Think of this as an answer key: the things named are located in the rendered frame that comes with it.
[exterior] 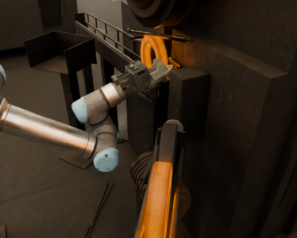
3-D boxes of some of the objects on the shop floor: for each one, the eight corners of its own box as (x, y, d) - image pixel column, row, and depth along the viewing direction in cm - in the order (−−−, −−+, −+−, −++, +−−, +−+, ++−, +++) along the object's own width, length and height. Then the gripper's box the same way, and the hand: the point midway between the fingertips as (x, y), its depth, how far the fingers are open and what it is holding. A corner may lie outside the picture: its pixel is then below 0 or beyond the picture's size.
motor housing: (157, 234, 126) (161, 144, 96) (183, 280, 109) (196, 187, 79) (131, 246, 121) (126, 155, 91) (154, 295, 105) (156, 203, 75)
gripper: (116, 85, 84) (175, 54, 87) (107, 73, 91) (162, 45, 94) (126, 106, 89) (181, 75, 92) (116, 93, 96) (168, 66, 99)
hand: (170, 69), depth 95 cm, fingers closed
